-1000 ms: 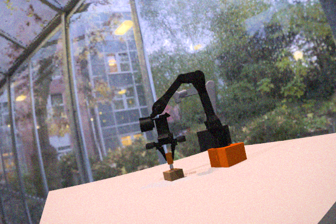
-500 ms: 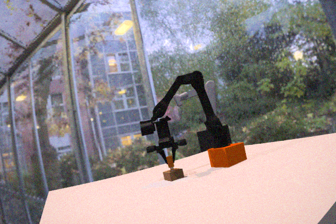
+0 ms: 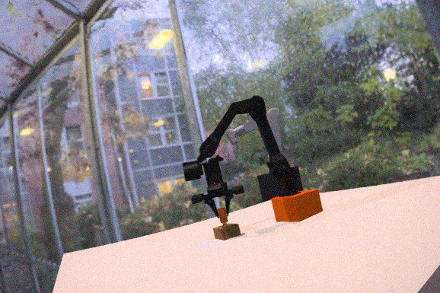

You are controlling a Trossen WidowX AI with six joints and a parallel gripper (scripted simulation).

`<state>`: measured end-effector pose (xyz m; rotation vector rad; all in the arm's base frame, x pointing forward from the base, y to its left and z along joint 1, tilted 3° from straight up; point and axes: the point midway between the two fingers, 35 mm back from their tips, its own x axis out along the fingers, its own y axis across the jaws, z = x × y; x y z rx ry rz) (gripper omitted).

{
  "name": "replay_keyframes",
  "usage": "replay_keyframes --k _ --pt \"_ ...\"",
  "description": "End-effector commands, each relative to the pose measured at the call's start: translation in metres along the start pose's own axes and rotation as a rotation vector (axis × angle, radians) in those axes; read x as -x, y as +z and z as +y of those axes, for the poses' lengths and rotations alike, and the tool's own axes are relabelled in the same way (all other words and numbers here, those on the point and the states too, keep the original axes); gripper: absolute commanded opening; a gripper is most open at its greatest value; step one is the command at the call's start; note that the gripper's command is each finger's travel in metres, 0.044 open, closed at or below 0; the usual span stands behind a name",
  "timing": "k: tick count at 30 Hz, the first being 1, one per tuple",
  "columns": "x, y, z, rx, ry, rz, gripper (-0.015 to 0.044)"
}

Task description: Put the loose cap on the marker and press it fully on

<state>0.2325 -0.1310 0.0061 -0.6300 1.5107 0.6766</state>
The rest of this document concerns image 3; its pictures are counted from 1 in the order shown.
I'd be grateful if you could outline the orange cylinder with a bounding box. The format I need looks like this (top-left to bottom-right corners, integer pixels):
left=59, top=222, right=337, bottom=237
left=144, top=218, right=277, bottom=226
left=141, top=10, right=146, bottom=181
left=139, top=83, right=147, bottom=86
left=217, top=207, right=228, bottom=224

